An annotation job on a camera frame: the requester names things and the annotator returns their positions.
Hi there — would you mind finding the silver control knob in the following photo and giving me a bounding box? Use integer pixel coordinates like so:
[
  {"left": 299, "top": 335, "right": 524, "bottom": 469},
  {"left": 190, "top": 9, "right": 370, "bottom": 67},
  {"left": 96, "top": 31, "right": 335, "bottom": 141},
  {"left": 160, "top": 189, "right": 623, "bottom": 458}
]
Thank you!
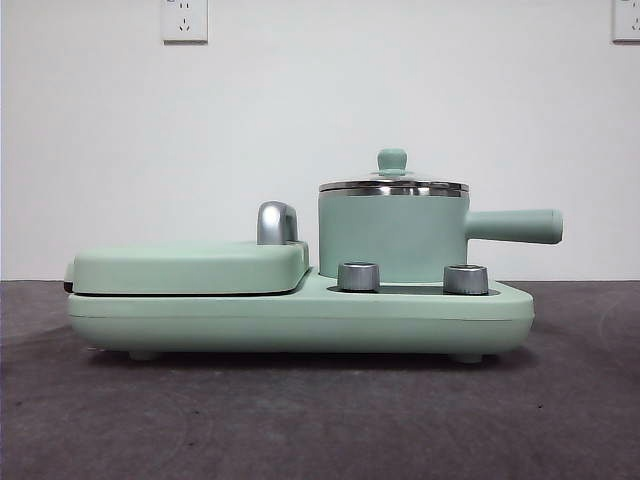
[
  {"left": 337, "top": 260, "right": 381, "bottom": 292},
  {"left": 443, "top": 263, "right": 489, "bottom": 295}
]

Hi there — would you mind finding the green griddle cover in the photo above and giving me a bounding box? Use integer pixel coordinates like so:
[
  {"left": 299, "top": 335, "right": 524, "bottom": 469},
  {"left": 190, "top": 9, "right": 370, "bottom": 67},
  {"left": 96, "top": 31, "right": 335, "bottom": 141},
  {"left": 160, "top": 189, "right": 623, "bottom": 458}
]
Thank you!
[{"left": 63, "top": 238, "right": 311, "bottom": 299}]

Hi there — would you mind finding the chrome cover handle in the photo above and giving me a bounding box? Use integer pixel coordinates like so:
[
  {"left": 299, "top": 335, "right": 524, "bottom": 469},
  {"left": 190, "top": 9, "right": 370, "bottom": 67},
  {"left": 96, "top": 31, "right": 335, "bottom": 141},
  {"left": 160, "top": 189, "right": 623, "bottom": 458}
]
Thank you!
[{"left": 256, "top": 200, "right": 301, "bottom": 247}]

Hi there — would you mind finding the green pot with side handle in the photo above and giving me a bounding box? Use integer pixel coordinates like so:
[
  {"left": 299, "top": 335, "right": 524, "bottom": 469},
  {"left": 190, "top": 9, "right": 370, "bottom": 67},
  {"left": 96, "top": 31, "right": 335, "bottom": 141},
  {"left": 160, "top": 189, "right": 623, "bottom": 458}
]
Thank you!
[{"left": 317, "top": 187, "right": 565, "bottom": 281}]

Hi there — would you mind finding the white wall socket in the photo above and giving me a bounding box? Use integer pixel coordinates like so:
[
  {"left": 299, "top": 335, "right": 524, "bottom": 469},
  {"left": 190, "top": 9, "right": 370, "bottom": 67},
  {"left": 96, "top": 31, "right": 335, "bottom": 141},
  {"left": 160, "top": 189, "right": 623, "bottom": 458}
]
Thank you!
[
  {"left": 161, "top": 0, "right": 209, "bottom": 44},
  {"left": 612, "top": 0, "right": 640, "bottom": 44}
]

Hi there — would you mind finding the glass lid with green knob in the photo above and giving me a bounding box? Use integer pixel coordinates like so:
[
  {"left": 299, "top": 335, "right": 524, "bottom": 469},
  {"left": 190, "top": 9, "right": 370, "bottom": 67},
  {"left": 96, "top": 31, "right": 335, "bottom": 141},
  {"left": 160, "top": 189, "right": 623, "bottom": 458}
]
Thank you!
[{"left": 318, "top": 147, "right": 469, "bottom": 193}]

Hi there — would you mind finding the green breakfast machine base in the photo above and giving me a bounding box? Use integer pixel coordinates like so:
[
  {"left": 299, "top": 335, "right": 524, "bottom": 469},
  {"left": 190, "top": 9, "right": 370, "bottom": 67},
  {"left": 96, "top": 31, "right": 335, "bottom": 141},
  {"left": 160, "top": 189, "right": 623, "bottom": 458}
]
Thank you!
[{"left": 67, "top": 264, "right": 535, "bottom": 362}]

